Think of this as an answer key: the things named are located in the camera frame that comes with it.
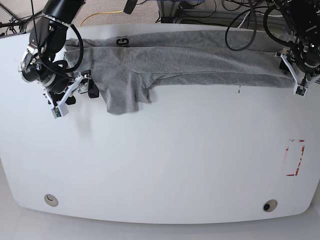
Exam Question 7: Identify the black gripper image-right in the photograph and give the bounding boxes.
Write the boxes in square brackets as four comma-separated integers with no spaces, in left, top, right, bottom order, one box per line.
[279,47,320,77]

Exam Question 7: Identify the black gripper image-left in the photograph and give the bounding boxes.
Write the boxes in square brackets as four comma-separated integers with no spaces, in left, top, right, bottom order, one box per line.
[46,70,100,105]

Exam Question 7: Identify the grey T-shirt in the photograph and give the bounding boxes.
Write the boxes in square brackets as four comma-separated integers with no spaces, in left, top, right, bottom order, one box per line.
[78,30,294,115]

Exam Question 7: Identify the red tape rectangle marker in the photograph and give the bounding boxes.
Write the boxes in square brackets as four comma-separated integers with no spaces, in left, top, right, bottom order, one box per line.
[283,139,306,177]

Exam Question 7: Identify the black tripod stand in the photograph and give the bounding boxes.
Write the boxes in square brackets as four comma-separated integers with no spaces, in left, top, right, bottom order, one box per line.
[0,0,47,37]

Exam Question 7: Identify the black cylinder object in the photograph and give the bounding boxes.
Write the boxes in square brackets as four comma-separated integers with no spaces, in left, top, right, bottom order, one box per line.
[123,0,138,15]

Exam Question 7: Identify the wrist camera image-left arm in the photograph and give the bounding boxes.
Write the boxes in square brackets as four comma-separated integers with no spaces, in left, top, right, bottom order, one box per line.
[51,104,69,119]

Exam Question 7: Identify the wrist camera image-right arm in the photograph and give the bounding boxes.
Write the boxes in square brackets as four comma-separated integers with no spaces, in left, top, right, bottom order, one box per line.
[293,85,308,98]

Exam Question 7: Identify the black cable loop left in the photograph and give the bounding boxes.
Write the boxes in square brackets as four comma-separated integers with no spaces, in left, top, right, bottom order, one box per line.
[47,22,85,75]

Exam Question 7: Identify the black cable loop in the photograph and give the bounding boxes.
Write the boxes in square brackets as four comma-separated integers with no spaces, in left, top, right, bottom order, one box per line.
[224,0,258,52]
[47,22,85,75]

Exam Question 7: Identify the black cable loop right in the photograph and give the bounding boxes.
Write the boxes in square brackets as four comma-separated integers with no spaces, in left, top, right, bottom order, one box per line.
[224,0,258,52]

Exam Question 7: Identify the yellow cable on floor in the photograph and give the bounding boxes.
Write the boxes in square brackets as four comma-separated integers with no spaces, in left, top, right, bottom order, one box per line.
[79,10,125,27]

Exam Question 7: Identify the left table cable grommet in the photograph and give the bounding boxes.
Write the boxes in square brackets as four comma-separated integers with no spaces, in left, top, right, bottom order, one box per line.
[44,194,59,207]

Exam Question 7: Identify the table cable grommet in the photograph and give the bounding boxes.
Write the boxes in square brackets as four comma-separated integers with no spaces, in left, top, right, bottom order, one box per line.
[262,199,278,213]
[44,194,59,207]

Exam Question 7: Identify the aluminium frame with cables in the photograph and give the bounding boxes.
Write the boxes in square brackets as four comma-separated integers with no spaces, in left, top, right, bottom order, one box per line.
[155,0,272,29]

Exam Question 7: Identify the right table cable grommet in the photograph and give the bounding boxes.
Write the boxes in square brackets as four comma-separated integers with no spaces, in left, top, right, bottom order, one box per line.
[262,199,278,213]

